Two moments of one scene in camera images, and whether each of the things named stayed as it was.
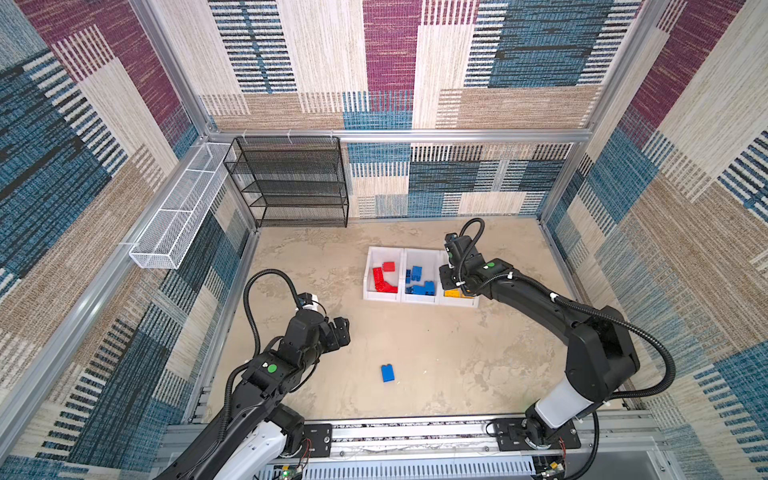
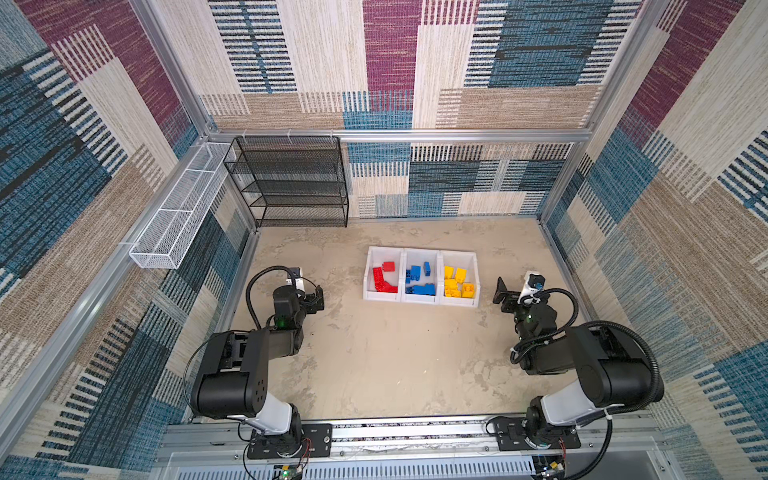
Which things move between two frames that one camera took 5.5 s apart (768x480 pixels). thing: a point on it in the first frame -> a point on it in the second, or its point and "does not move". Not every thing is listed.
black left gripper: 333,342 -> 310,304
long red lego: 380,284 does not move
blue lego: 428,288 does not move
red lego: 383,286 does not move
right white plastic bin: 453,297 does not move
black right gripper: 446,283 -> 511,297
